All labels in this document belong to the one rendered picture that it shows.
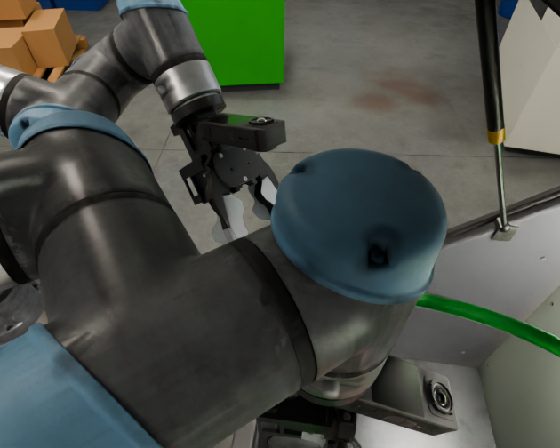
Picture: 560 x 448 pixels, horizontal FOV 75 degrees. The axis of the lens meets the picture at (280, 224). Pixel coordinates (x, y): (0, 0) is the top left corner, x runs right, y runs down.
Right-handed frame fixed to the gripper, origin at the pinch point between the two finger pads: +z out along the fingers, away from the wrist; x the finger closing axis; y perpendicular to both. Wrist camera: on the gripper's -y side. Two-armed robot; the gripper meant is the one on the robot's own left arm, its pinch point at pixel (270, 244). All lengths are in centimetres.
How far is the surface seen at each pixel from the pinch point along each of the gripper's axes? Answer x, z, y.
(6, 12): -105, -251, 345
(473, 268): -30.0, 20.2, -10.4
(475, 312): 0.9, 10.0, -22.9
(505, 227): -27.3, 12.9, -18.2
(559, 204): -30.0, 11.9, -24.8
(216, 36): -203, -138, 201
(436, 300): 1.2, 8.5, -20.1
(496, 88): -18.3, -6.6, -25.2
